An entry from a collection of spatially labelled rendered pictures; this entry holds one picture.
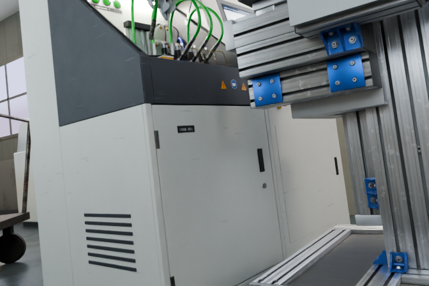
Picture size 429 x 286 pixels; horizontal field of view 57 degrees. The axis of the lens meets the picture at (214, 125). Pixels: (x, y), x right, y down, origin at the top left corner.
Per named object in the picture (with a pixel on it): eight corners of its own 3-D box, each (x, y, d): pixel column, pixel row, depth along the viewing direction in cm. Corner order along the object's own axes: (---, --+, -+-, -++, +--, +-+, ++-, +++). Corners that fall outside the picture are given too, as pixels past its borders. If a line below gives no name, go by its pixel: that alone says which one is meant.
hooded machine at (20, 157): (87, 217, 489) (78, 113, 498) (46, 227, 443) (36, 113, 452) (58, 218, 525) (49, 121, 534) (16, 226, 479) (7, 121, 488)
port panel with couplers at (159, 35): (159, 71, 202) (152, 12, 205) (155, 73, 205) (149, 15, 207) (178, 73, 212) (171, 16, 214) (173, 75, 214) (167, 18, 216)
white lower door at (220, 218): (175, 318, 124) (152, 104, 129) (170, 317, 126) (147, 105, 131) (285, 260, 173) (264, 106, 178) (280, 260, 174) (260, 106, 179)
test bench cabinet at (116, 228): (171, 355, 122) (144, 103, 128) (75, 320, 160) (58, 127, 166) (290, 282, 175) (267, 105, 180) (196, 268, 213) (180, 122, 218)
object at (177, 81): (154, 103, 131) (149, 55, 132) (146, 105, 134) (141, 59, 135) (262, 105, 177) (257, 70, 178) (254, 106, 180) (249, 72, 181)
